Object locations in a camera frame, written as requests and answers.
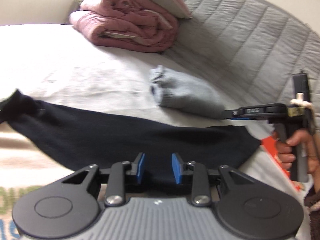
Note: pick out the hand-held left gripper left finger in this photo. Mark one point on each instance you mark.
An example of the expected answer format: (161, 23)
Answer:
(141, 167)

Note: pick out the folded pink quilt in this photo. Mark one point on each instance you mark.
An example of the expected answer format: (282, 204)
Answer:
(125, 22)

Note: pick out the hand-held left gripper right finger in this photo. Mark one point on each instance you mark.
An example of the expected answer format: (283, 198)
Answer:
(177, 168)

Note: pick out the folded grey sweater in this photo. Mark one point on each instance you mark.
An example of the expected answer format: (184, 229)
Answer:
(185, 92)

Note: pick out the person's right hand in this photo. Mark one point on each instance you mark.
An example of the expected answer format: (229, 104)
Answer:
(285, 152)

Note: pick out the beige and black sweatshirt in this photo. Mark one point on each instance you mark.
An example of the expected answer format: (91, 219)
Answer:
(125, 135)

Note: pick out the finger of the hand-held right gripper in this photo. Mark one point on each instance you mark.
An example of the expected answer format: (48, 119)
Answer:
(232, 113)

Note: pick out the person's right forearm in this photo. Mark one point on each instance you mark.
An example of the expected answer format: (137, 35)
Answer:
(313, 210)

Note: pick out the grey quilted headboard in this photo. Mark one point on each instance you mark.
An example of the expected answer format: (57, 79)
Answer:
(250, 42)

